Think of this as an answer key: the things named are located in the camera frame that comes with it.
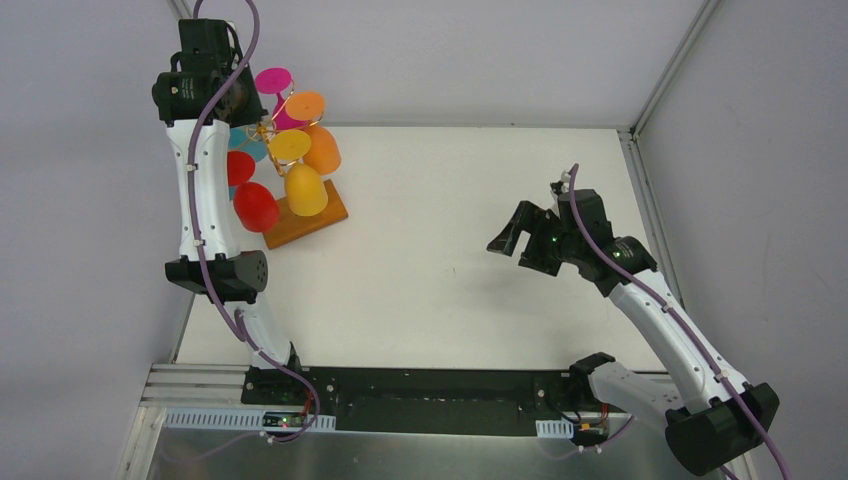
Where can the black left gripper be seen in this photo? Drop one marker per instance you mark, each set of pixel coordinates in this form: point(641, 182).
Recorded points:
point(237, 97)

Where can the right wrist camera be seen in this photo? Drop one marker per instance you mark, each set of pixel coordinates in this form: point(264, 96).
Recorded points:
point(560, 185)

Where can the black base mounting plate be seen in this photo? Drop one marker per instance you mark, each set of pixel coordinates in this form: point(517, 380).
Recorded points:
point(428, 401)

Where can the right controller board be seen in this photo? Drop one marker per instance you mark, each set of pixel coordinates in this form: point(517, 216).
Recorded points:
point(590, 435)

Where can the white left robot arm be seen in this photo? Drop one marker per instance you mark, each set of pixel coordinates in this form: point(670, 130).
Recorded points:
point(207, 91)

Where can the red wine glass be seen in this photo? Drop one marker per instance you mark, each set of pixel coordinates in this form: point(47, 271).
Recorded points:
point(254, 205)

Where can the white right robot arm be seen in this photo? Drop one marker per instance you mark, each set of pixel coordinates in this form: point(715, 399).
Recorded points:
point(711, 414)

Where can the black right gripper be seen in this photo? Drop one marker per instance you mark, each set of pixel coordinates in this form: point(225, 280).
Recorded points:
point(536, 240)

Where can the magenta wine glass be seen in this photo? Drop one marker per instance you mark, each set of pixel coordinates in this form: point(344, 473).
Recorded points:
point(275, 81)

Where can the left controller board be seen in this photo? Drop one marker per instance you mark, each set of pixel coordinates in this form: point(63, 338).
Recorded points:
point(283, 420)

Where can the teal wine glass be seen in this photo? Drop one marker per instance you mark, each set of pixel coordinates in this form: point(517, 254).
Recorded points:
point(248, 142)

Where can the gold wire rack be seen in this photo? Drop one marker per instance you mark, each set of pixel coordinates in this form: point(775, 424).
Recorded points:
point(265, 130)

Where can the controller board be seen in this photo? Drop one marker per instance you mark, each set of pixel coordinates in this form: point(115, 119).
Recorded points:
point(283, 420)
point(590, 435)

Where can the yellow wine glass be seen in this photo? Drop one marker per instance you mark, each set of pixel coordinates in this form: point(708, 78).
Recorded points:
point(303, 186)

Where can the orange wine glass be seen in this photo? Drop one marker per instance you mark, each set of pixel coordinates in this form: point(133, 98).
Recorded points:
point(314, 139)

